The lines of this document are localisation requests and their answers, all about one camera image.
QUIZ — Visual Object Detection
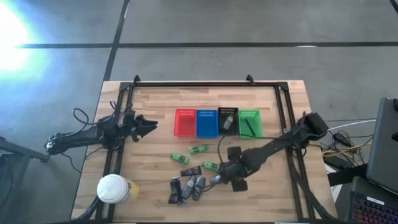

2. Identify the small green bottle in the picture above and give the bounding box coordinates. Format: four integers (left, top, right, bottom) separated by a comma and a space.
169, 152, 190, 166
201, 161, 221, 173
188, 144, 210, 156

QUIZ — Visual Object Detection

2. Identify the white-lidded wipes canister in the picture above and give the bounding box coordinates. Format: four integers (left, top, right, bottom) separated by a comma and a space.
96, 173, 140, 205

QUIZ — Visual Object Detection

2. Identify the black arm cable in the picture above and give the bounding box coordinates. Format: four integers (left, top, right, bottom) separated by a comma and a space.
72, 107, 98, 126
216, 133, 282, 164

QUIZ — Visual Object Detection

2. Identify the black power adapter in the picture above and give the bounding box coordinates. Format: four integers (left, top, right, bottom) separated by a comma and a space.
331, 131, 353, 147

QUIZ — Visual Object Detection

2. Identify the blue disposable razor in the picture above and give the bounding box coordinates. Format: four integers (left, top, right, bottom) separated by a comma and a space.
243, 116, 257, 138

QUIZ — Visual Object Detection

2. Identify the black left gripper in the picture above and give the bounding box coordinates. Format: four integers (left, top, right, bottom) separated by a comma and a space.
123, 109, 159, 142

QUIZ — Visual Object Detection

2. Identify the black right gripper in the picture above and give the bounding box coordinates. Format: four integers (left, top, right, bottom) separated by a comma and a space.
219, 146, 250, 193

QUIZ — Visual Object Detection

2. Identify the white cable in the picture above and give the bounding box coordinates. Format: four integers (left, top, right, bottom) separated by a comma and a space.
326, 118, 377, 132

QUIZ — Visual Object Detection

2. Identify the green plastic basket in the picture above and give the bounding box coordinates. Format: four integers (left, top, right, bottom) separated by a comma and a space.
238, 109, 264, 139

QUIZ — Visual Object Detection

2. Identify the dark side stand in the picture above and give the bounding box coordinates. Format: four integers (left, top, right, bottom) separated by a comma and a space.
0, 136, 51, 164

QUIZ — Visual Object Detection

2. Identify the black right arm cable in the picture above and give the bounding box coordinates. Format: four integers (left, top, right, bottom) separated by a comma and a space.
216, 133, 282, 164

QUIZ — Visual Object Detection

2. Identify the blue plastic basket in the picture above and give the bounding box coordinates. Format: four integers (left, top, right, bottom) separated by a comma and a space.
195, 109, 220, 139

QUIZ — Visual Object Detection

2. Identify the backlit black keyboard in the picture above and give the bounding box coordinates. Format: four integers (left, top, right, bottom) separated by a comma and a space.
348, 176, 398, 224

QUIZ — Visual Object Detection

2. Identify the grey laptop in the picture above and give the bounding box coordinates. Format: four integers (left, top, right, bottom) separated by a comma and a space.
366, 96, 398, 196

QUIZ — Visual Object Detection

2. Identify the small black tube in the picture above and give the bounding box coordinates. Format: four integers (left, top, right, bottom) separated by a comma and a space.
168, 176, 183, 205
180, 166, 203, 178

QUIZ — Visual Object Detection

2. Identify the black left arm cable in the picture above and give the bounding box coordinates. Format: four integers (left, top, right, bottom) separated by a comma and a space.
72, 107, 98, 126

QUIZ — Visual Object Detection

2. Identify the black aluminium table frame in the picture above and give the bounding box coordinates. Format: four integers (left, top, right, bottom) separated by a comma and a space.
74, 74, 338, 222

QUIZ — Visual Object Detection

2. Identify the black plastic basket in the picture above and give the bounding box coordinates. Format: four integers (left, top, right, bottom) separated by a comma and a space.
217, 106, 240, 136

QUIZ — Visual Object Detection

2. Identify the yellow cable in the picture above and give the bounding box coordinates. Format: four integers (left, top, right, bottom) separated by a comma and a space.
322, 142, 373, 157

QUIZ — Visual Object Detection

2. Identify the red plastic basket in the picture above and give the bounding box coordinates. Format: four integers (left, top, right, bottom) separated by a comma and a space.
174, 108, 197, 138

